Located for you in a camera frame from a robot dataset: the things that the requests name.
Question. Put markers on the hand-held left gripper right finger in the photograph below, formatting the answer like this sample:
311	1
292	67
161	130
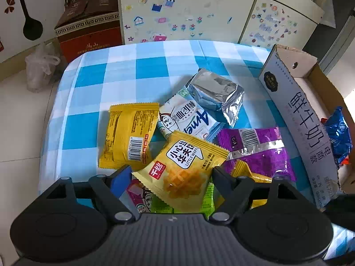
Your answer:
224	183

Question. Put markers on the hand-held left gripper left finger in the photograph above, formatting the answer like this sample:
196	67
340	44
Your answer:
120	181

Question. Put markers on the plain yellow snack packet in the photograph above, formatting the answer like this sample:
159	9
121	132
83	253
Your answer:
244	173

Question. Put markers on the pink and green snack packet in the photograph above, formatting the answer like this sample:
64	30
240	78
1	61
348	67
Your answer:
138	196

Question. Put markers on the purple snack packet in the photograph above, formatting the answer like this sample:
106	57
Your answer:
258	155

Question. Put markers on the yellow waffle snack packet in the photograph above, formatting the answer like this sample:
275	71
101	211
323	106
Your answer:
180	166

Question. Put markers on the yellow barcode snack packet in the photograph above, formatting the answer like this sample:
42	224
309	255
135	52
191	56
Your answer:
127	133

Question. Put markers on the white and blue snack packet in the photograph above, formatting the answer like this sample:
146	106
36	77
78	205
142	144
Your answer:
188	116

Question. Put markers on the silver foil snack packet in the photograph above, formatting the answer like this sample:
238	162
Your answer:
213	88

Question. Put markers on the cardboard box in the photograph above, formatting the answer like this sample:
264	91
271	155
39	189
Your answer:
302	102

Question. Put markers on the blue white checkered tablecloth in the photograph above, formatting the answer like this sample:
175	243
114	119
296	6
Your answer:
88	80

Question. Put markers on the clear plastic bag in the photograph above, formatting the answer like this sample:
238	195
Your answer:
38	66

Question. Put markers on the brown patterned carton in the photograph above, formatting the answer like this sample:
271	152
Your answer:
88	33

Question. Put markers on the cream cabinet with stickers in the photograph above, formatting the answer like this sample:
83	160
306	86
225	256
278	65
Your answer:
194	11

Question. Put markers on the white hanging cloth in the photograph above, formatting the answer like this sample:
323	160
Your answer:
331	8

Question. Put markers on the flower vase wall sticker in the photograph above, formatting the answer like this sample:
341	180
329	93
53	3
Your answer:
32	27

